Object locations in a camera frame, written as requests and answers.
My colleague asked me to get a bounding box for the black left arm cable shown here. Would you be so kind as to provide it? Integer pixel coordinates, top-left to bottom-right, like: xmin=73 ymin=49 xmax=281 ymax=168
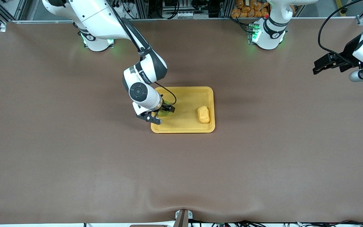
xmin=319 ymin=0 xmax=363 ymax=59

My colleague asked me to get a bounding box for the metal table clamp bracket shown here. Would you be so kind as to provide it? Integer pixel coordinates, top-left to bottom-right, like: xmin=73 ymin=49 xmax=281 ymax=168
xmin=175 ymin=209 xmax=193 ymax=227

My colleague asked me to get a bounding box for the bag of orange items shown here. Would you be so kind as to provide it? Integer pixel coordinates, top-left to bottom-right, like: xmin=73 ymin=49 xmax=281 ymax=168
xmin=231 ymin=0 xmax=270 ymax=18

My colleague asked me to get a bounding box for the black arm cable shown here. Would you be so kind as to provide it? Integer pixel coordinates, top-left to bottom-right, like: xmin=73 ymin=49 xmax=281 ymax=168
xmin=319 ymin=0 xmax=363 ymax=59
xmin=106 ymin=0 xmax=177 ymax=106

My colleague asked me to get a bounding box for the green apple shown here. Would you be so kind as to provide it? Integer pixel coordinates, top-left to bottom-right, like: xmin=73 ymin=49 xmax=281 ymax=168
xmin=157 ymin=100 xmax=171 ymax=117

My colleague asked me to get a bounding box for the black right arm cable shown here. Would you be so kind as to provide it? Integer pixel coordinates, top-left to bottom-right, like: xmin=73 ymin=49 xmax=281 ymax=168
xmin=106 ymin=0 xmax=177 ymax=106

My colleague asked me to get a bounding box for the yellow potato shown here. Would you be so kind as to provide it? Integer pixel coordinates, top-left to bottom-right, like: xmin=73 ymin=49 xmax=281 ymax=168
xmin=197 ymin=106 xmax=210 ymax=124

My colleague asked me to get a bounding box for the yellow plastic tray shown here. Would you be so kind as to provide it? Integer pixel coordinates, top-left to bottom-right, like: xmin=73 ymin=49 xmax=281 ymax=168
xmin=151 ymin=86 xmax=216 ymax=134

